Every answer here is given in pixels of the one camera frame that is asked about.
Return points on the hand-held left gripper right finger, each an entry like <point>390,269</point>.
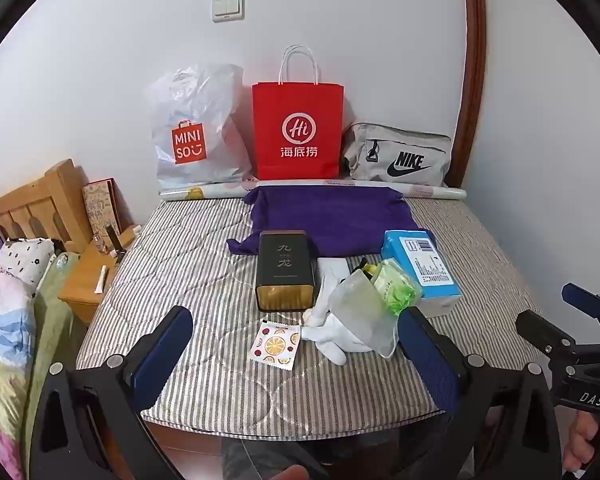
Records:
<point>430,360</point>

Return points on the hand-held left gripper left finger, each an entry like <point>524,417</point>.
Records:
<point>165,350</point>

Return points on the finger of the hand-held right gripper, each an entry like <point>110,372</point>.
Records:
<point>540,330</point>
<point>580,299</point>

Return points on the blue tissue box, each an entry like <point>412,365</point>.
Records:
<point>430,285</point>

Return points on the light green packet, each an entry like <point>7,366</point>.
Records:
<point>395,285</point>

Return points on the frosted plastic pouch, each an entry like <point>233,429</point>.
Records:
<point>360,310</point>

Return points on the white knit glove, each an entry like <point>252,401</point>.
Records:
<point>330,342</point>

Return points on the fruit print sachet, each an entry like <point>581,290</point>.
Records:
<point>275,345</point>

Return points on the black tea tin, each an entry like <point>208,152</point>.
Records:
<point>285,260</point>

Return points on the purple towel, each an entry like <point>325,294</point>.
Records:
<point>330,220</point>

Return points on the person's right hand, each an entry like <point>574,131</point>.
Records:
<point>580,442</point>

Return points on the striped mattress pad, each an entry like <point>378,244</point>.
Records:
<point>180,270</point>

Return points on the small white tube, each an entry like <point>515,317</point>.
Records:
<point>101,280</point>

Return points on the wooden nightstand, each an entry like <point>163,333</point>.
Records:
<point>85,285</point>

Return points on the small black gadget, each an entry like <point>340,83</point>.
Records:
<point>115,240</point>

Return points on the person's patterned trousers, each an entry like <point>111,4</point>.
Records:
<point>260,460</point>

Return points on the illustrated book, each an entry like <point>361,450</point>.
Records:
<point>100,210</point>

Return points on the rolled printed paper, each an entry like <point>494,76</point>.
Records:
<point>440,192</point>

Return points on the polka dot pillow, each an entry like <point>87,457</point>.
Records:
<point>22,260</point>

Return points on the wooden headboard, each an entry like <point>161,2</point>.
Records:
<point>45,200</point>

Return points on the grey waist bag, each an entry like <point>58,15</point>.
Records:
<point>410,142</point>

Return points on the white plastic shopping bag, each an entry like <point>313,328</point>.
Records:
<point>200,110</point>

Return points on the red paper bag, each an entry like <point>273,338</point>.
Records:
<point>295,102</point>

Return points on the wooden door frame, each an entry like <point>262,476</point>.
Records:
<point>472,60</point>

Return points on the white light switch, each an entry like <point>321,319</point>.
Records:
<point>227,7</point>

